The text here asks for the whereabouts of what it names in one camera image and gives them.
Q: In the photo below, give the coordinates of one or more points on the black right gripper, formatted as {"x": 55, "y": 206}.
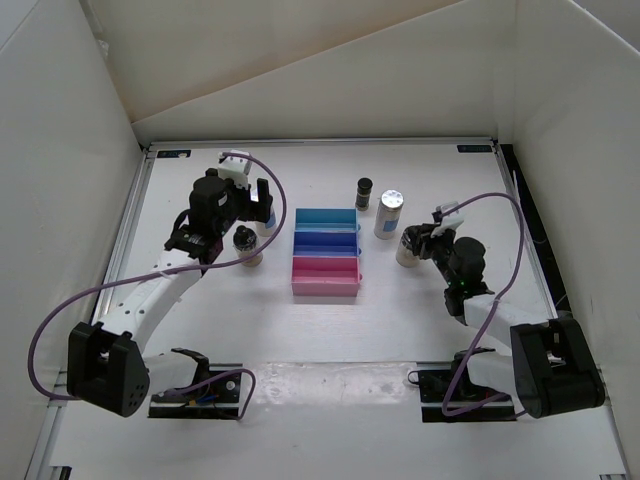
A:
{"x": 422, "y": 239}

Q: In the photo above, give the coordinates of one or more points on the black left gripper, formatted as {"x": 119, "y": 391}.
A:
{"x": 254, "y": 211}

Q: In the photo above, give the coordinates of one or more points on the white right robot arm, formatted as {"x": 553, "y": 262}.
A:
{"x": 545, "y": 365}

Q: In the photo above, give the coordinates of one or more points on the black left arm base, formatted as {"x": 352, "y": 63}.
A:
{"x": 185, "y": 385}

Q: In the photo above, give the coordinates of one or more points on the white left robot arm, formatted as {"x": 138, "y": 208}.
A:
{"x": 106, "y": 365}

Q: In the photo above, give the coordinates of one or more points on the silver-lid salt bottle left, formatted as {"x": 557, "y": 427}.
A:
{"x": 267, "y": 228}

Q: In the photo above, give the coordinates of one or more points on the silver-lid salt bottle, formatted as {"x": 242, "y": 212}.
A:
{"x": 267, "y": 228}
{"x": 388, "y": 214}

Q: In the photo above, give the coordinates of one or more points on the silver-lid salt bottle right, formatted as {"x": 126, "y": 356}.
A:
{"x": 388, "y": 214}

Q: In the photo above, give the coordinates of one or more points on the light blue tray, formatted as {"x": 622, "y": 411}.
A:
{"x": 327, "y": 219}

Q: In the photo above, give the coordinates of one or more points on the dark blue tray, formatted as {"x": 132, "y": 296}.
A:
{"x": 326, "y": 244}

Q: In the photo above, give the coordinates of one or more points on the small black-cap spice bottle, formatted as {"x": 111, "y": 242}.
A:
{"x": 363, "y": 192}

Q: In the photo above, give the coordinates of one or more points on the pink tray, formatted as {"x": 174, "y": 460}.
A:
{"x": 326, "y": 276}

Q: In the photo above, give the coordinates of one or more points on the dark table label right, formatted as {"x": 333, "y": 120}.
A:
{"x": 474, "y": 148}

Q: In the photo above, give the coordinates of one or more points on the dark table label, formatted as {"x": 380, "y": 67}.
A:
{"x": 173, "y": 154}
{"x": 474, "y": 148}

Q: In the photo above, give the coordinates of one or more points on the dark table label left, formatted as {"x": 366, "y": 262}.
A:
{"x": 173, "y": 154}

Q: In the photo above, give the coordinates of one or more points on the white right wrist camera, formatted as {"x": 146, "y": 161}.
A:
{"x": 447, "y": 217}

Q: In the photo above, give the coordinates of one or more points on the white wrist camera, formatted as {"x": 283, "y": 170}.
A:
{"x": 447, "y": 217}
{"x": 235, "y": 165}

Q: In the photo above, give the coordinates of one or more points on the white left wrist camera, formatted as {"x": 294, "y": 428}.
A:
{"x": 235, "y": 165}

